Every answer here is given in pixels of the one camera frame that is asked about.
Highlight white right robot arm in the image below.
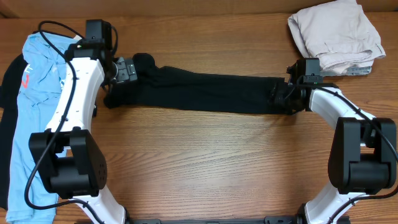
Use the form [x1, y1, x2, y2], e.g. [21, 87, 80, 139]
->
[264, 58, 397, 224]

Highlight black t-shirt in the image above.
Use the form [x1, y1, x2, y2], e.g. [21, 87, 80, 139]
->
[104, 53, 291, 114]

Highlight folded denim jeans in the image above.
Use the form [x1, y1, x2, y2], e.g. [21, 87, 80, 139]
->
[322, 65, 373, 77]

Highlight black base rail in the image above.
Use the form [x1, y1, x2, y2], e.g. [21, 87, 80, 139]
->
[129, 215, 307, 224]

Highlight light blue t-shirt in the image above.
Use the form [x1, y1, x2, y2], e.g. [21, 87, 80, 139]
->
[6, 32, 77, 223]

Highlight folded beige trousers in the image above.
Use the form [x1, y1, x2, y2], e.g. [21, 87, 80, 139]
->
[287, 0, 386, 73]

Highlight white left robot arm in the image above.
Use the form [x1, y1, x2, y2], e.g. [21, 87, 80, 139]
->
[24, 19, 137, 224]

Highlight black garment with logo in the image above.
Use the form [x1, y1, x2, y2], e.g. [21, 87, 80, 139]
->
[0, 54, 98, 210]

